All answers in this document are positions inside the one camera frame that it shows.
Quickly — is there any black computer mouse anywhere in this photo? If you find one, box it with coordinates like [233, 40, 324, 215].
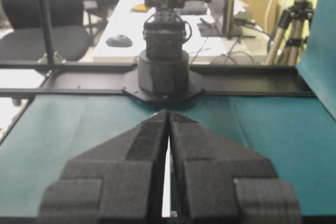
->
[106, 34, 133, 48]

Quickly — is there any cardboard box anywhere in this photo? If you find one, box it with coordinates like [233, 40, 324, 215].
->
[240, 0, 277, 22]

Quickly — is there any camera tripod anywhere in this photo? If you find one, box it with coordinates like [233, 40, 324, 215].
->
[265, 0, 314, 66]

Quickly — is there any black vertical frame pole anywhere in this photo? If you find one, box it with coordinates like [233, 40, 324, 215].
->
[38, 0, 55, 65]

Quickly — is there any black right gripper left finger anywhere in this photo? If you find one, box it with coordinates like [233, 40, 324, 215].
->
[38, 110, 168, 223]

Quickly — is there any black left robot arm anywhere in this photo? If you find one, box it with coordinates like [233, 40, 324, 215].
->
[137, 0, 190, 101]

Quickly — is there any white desk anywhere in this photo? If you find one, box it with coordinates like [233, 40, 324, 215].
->
[93, 0, 271, 65]

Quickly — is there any black office chair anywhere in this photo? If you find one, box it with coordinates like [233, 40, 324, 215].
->
[1, 0, 90, 61]

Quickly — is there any teal table cloth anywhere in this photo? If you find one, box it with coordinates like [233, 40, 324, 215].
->
[1, 0, 335, 223]

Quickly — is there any black mounting rail frame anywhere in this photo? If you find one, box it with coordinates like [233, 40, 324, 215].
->
[1, 63, 315, 103]

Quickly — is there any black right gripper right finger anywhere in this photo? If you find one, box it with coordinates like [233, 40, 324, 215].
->
[169, 112, 301, 223]

